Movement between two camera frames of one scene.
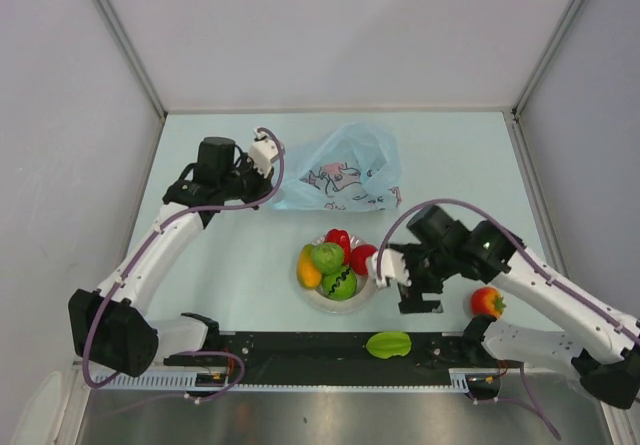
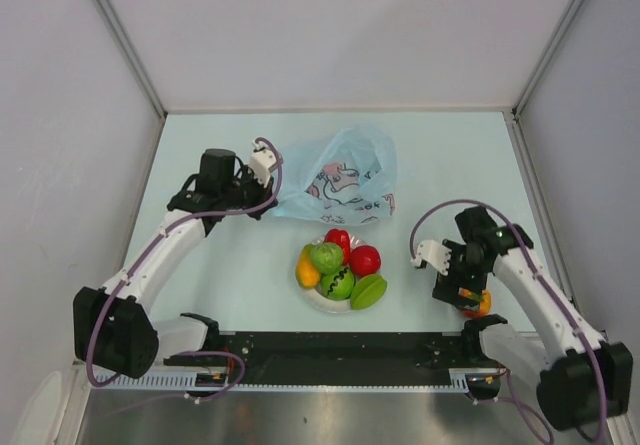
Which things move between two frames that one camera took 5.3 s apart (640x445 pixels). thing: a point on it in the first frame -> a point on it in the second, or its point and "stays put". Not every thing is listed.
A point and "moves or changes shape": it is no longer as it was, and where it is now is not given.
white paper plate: x=365 y=288 stays put
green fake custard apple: x=328 y=257 stays put
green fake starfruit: x=386 y=344 -> x=367 y=291
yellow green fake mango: x=307 y=272 stays put
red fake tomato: x=487 y=301 moves or changes shape
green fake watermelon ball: x=340 y=285 stays put
